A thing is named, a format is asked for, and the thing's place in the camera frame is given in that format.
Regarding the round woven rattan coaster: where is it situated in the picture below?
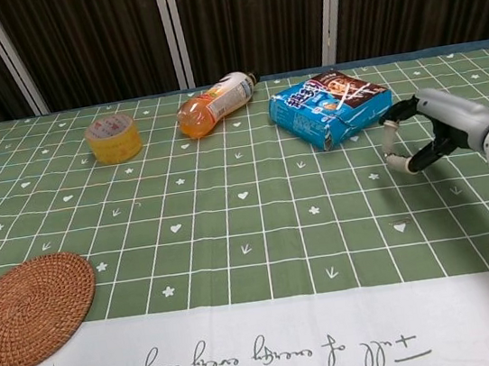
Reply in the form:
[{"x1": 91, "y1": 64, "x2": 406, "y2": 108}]
[{"x1": 0, "y1": 247, "x2": 108, "y2": 366}]

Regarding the orange drink plastic bottle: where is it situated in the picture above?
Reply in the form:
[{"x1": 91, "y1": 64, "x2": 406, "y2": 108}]
[{"x1": 171, "y1": 69, "x2": 264, "y2": 141}]

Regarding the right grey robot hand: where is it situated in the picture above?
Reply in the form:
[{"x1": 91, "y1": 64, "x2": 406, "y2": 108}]
[{"x1": 374, "y1": 78, "x2": 489, "y2": 178}]

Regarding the green grid patterned tablecloth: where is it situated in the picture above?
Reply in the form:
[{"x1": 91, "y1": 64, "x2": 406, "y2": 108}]
[{"x1": 0, "y1": 41, "x2": 489, "y2": 366}]

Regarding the blue cookie box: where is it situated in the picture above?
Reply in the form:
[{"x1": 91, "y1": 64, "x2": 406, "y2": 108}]
[{"x1": 263, "y1": 60, "x2": 400, "y2": 160}]

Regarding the white partition frame post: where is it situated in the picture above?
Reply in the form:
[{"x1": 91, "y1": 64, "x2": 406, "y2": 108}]
[
  {"x1": 0, "y1": 0, "x2": 51, "y2": 122},
  {"x1": 153, "y1": 0, "x2": 197, "y2": 93},
  {"x1": 313, "y1": 0, "x2": 357, "y2": 68}
]

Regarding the yellow packing tape roll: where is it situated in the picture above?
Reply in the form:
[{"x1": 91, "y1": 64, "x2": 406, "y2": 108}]
[{"x1": 83, "y1": 112, "x2": 145, "y2": 168}]

